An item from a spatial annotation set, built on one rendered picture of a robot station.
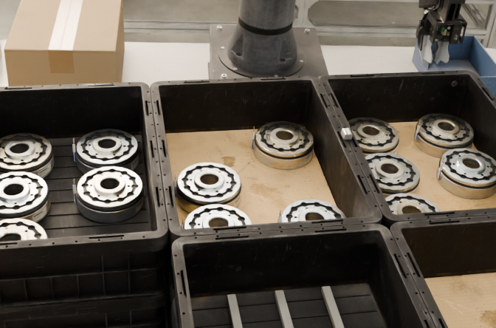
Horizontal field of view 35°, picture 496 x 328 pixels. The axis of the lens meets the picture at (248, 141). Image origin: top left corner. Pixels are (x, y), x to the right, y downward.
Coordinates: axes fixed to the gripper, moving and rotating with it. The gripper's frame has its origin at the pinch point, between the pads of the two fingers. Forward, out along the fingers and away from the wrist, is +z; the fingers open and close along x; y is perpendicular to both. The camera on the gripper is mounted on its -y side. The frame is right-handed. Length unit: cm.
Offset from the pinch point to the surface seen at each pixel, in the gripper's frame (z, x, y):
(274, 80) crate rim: -18, -44, 36
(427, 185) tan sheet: -8, -20, 55
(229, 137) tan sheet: -8, -52, 39
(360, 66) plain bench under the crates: 5.4, -13.9, -7.5
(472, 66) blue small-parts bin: 4.9, 14.2, -6.3
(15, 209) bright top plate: -10, -87, 60
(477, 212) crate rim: -18, -21, 74
